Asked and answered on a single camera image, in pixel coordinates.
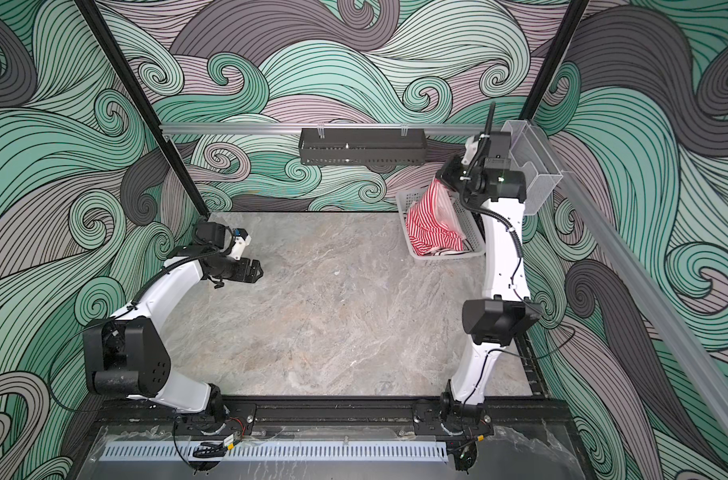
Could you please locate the red white striped tank top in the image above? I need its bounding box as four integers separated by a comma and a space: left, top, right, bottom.
406, 180, 467, 257

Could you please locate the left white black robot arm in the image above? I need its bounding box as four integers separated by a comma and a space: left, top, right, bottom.
82, 221, 263, 421

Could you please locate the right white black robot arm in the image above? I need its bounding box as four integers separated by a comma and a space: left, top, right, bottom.
437, 156, 540, 418

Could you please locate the white plastic laundry basket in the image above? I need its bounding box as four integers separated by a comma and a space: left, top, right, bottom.
396, 188, 486, 263

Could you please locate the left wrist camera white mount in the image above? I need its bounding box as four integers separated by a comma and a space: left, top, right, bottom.
228, 228, 251, 260

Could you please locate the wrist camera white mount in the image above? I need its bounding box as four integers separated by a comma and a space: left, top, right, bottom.
461, 134, 491, 169
228, 228, 251, 260

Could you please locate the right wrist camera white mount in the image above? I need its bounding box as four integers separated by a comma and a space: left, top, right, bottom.
461, 134, 491, 169

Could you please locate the clear plastic wall bin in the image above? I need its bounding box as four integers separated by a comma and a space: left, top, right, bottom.
501, 120, 563, 216

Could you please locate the black wall mounted tray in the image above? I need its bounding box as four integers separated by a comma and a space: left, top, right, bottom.
298, 129, 428, 166

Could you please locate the aluminium wall rail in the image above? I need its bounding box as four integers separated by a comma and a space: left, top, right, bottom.
159, 122, 484, 136

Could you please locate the white slotted cable duct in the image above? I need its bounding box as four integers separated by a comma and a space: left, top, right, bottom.
99, 440, 448, 463

